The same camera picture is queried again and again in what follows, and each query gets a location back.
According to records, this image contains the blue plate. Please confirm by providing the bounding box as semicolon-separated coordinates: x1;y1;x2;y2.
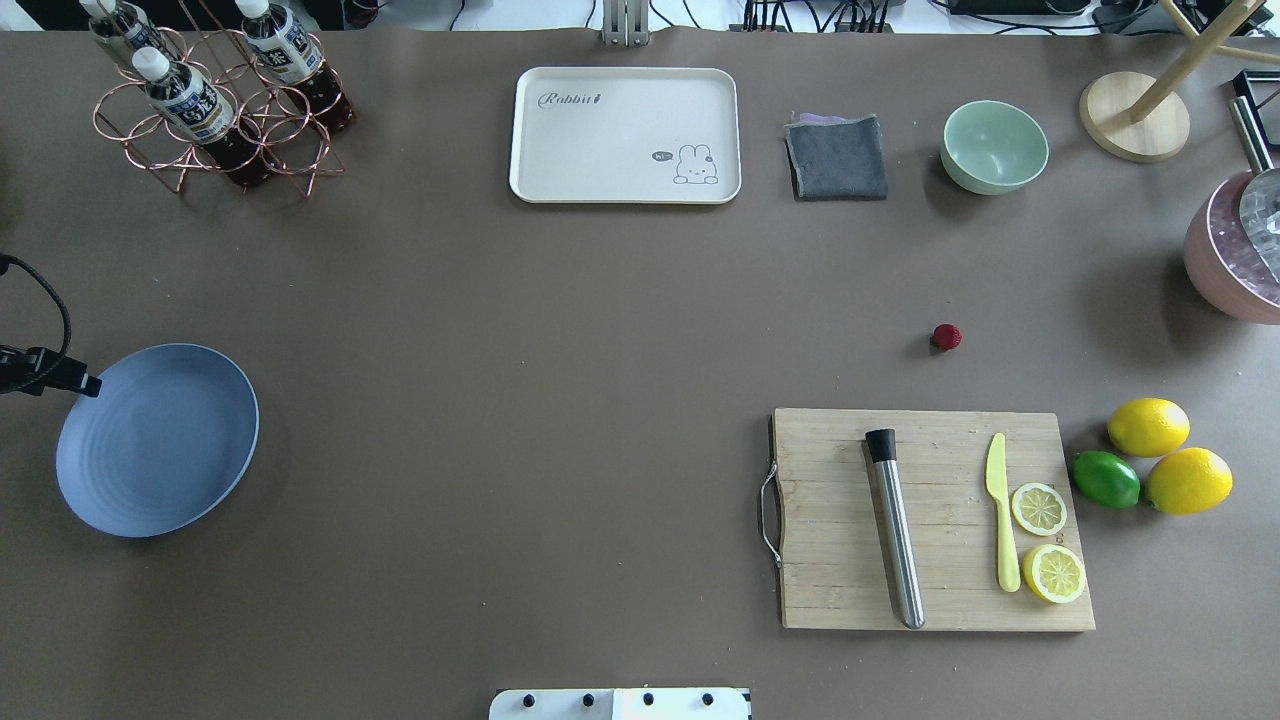
55;343;260;538

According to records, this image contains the red strawberry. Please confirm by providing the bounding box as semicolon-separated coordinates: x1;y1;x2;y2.
929;323;964;354

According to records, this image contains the dark drink bottle front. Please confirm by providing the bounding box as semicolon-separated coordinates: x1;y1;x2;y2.
132;47;273;188

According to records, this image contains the dark drink bottle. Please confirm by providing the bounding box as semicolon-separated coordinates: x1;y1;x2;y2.
79;0;177;76
236;1;355;135
132;47;273;188

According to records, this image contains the dark drink bottle back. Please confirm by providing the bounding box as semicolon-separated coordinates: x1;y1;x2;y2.
79;0;177;76

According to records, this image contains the dark drink bottle middle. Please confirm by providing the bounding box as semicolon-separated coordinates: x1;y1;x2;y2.
236;1;355;135

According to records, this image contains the beige rabbit tray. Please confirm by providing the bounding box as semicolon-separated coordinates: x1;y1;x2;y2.
508;67;742;205

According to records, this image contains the grey folded cloth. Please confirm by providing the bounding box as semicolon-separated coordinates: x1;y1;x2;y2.
783;113;888;200

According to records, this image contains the wooden cutting board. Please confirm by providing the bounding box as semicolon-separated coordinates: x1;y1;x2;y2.
771;407;1094;633

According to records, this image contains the steel muddler black tip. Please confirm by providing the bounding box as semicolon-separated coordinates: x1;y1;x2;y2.
865;428;925;630

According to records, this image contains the green bowl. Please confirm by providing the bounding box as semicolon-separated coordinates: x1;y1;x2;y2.
940;100;1050;196

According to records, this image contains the yellow plastic knife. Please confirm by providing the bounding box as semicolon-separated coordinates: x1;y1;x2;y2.
984;432;1021;593

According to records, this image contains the lemon slice upper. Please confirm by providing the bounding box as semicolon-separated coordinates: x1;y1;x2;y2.
1010;483;1069;537

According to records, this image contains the lemon slice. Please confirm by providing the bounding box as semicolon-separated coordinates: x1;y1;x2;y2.
1010;483;1069;537
1021;544;1085;603

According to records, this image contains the lemon slice lower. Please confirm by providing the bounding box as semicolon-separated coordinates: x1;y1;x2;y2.
1021;544;1085;603

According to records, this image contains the green lime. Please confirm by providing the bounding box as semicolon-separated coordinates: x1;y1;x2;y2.
1070;450;1142;509

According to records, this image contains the yellow lemon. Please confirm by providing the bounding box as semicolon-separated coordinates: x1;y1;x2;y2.
1106;397;1190;457
1146;447;1234;515

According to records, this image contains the wooden mug tree stand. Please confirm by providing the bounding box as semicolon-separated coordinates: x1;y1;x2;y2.
1078;1;1279;163

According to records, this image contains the pink bowl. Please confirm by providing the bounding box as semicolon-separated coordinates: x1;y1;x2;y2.
1183;170;1279;325

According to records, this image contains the metal ice scoop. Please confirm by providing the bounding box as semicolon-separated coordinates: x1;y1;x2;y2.
1230;96;1279;281

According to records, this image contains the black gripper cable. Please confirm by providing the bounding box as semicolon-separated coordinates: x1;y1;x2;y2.
0;252;76;373

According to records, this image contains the copper wire bottle rack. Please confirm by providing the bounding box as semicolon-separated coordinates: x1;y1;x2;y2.
83;1;356;195

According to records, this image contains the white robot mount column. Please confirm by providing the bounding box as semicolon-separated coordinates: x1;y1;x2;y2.
488;685;753;719

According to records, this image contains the aluminium frame post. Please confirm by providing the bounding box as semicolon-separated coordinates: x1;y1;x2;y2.
599;0;650;47

